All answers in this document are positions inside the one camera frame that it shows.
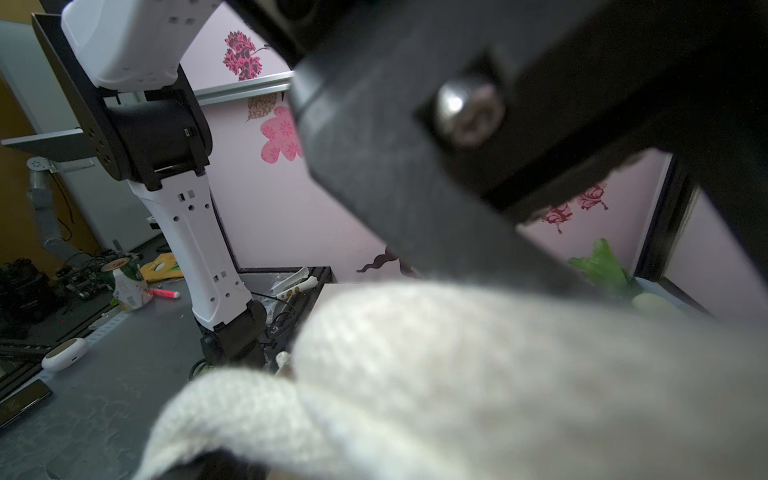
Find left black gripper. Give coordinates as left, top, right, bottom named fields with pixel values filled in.
left=232, top=1, right=767, bottom=298

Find cream canvas grocery bag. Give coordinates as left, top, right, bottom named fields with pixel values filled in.
left=137, top=281, right=767, bottom=479

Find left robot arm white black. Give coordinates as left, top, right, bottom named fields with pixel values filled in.
left=32, top=1, right=767, bottom=308

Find green lettuce leaf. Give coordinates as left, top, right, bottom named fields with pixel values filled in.
left=568, top=238, right=643, bottom=300

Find pink marker pen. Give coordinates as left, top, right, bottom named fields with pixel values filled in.
left=150, top=288, right=181, bottom=299

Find white oval device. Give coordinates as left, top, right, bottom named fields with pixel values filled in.
left=41, top=337, right=89, bottom=372

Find aluminium rail bar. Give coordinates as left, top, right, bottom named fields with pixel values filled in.
left=194, top=71, right=294, bottom=106

